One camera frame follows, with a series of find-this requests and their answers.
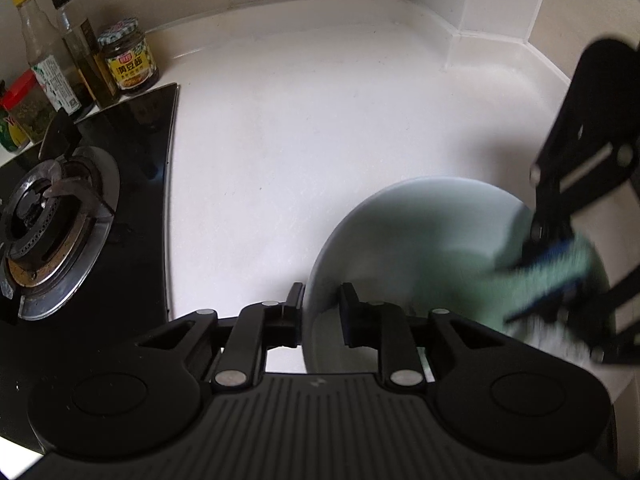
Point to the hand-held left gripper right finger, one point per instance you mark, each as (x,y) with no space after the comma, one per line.
(348,316)

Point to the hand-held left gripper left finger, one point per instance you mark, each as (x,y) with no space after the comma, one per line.
(295,310)

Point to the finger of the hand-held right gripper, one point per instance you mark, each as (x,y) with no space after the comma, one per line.
(607,320)
(565,145)

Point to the green cloth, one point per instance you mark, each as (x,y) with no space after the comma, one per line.
(565,260)

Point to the white bowl with grey pattern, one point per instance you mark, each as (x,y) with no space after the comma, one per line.
(400,230)

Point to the black glass gas stove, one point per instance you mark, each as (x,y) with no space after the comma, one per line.
(140,185)

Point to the gas burner with pan support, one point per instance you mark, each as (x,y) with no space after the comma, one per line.
(45,220)

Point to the yellow label jar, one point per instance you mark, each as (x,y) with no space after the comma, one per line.
(130,62)

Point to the black-capped oil bottle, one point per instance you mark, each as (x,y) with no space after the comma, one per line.
(87,55)

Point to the dark-lidded jar green label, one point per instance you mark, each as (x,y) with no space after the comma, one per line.
(12,136)

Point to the red-lidded jar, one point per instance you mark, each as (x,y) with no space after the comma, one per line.
(30,110)

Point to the yellow-capped clear bottle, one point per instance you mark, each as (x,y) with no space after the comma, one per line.
(45,55)

